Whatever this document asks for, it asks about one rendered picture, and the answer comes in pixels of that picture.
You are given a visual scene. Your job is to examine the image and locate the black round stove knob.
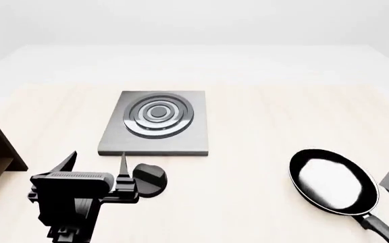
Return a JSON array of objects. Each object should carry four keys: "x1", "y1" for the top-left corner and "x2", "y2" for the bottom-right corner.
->
[{"x1": 132, "y1": 163, "x2": 169, "y2": 198}]

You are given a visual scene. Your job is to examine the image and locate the black frying pan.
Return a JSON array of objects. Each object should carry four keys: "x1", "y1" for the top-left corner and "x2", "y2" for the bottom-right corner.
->
[{"x1": 288, "y1": 148, "x2": 389, "y2": 243}]

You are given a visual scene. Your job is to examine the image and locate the grey square stove plate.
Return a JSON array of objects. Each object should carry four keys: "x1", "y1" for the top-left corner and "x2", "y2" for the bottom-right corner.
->
[{"x1": 97, "y1": 90, "x2": 211, "y2": 157}]

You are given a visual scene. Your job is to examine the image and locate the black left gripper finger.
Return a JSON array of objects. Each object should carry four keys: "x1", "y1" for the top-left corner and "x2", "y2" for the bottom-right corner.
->
[
  {"x1": 115, "y1": 151, "x2": 138, "y2": 192},
  {"x1": 50, "y1": 150, "x2": 78, "y2": 174}
]

